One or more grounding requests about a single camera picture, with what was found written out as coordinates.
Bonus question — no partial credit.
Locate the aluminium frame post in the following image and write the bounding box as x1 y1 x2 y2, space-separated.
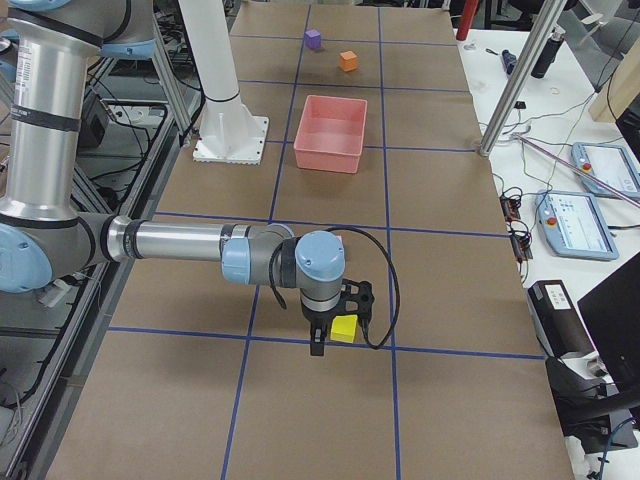
478 0 565 157

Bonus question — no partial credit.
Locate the white camera pillar base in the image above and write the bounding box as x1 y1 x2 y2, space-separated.
179 0 269 165

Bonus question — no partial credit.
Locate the wooden board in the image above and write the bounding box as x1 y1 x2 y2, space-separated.
589 40 639 123

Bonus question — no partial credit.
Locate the teach pendant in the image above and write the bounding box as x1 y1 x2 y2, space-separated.
571 142 639 200
536 190 619 261

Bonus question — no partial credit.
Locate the orange block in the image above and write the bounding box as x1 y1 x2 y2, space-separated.
339 50 359 72

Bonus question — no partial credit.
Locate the purple block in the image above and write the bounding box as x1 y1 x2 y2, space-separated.
304 29 322 50

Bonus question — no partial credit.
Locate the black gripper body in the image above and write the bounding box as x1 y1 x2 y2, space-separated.
301 305 337 326

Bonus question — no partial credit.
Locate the pink plastic bin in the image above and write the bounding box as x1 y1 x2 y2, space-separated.
294 95 368 174

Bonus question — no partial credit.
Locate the black water bottle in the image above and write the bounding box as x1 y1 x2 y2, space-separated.
531 27 565 79

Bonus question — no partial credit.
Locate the yellow block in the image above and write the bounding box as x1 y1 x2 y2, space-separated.
330 314 358 344

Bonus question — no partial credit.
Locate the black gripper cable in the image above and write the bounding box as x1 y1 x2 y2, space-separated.
324 225 402 350

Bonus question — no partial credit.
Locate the near teach pendant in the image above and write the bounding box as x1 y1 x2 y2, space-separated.
536 190 619 261

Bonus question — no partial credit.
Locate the circuit board with wires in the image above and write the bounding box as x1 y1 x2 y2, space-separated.
499 187 533 263

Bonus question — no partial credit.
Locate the black monitor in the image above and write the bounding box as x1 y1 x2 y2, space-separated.
578 254 639 388

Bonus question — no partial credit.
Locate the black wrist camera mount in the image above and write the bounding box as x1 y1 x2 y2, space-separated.
340 279 375 332

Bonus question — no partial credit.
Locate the red cylinder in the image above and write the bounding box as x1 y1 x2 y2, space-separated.
456 0 479 41

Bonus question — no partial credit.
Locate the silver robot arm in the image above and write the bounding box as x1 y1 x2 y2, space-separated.
1 1 346 356

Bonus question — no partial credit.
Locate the black box device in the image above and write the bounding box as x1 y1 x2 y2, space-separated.
526 279 596 369

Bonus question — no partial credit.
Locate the far teach pendant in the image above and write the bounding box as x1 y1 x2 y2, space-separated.
571 142 639 200

